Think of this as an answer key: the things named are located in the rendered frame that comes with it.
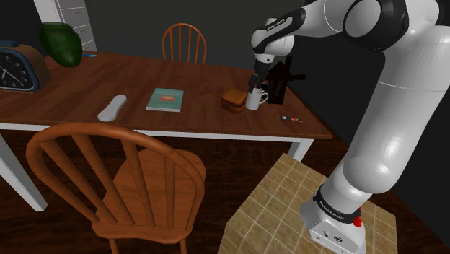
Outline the blue alarm clock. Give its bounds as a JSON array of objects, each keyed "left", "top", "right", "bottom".
[{"left": 0, "top": 39, "right": 52, "bottom": 94}]

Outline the green vase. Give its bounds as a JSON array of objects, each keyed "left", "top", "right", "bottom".
[{"left": 38, "top": 22, "right": 84, "bottom": 69}]

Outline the white chest of drawers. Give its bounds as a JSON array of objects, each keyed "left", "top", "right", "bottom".
[{"left": 33, "top": 0, "right": 98, "bottom": 53}]

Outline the white mug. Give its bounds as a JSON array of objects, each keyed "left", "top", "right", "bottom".
[{"left": 245, "top": 87, "right": 270, "bottom": 111}]

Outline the teal book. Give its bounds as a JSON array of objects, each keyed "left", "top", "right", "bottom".
[{"left": 146, "top": 87, "right": 185, "bottom": 113}]

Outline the wooden dining table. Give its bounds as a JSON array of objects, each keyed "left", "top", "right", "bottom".
[{"left": 0, "top": 51, "right": 334, "bottom": 213}]

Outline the dark red wooden rack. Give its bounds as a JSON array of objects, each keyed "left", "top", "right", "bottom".
[{"left": 264, "top": 56, "right": 306, "bottom": 105}]

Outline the grey remote control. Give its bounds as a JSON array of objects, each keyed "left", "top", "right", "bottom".
[{"left": 97, "top": 95, "right": 128, "bottom": 123}]

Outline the tan tiled robot stand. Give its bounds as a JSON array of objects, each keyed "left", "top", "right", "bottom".
[{"left": 217, "top": 152, "right": 399, "bottom": 254}]

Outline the brown wooden box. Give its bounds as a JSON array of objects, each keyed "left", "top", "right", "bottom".
[{"left": 220, "top": 87, "right": 247, "bottom": 115}]

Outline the large wooden spindle chair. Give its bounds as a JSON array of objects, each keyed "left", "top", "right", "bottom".
[{"left": 25, "top": 121, "right": 207, "bottom": 254}]

